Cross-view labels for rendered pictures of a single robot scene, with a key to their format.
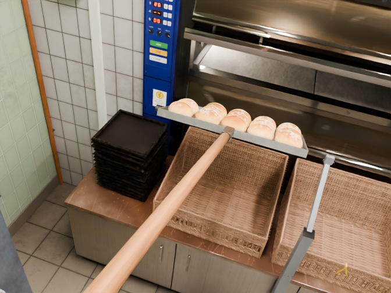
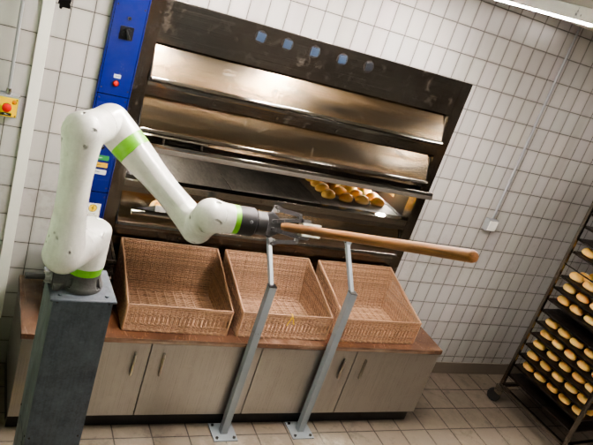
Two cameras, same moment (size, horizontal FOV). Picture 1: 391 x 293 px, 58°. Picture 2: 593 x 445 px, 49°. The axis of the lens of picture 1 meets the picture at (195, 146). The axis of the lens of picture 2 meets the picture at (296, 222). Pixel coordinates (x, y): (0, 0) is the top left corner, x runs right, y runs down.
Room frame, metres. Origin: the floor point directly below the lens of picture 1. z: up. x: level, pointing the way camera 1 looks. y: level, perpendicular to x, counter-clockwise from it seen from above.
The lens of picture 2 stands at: (-1.39, 1.50, 2.42)
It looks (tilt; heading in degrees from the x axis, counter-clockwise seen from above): 20 degrees down; 318
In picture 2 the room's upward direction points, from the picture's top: 19 degrees clockwise
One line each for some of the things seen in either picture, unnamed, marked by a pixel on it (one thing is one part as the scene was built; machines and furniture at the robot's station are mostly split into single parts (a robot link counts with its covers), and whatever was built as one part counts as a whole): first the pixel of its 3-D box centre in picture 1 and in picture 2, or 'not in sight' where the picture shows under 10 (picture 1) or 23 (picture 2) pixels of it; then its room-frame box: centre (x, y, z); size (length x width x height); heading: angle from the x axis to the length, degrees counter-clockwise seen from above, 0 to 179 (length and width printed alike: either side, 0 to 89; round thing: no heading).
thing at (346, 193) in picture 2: not in sight; (337, 181); (1.67, -1.45, 1.21); 0.61 x 0.48 x 0.06; 167
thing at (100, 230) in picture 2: not in sight; (86, 246); (0.52, 0.66, 1.36); 0.16 x 0.13 x 0.19; 131
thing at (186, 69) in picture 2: not in sight; (314, 98); (1.37, -0.79, 1.80); 1.79 x 0.11 x 0.19; 77
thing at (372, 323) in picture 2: not in sight; (365, 301); (0.97, -1.34, 0.72); 0.56 x 0.49 x 0.28; 78
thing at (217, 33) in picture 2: not in sight; (324, 62); (1.39, -0.80, 2.00); 1.80 x 0.08 x 0.21; 77
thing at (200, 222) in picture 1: (221, 186); (173, 285); (1.24, -0.16, 0.72); 0.56 x 0.49 x 0.28; 76
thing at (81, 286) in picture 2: not in sight; (65, 275); (0.54, 0.71, 1.23); 0.26 x 0.15 x 0.06; 80
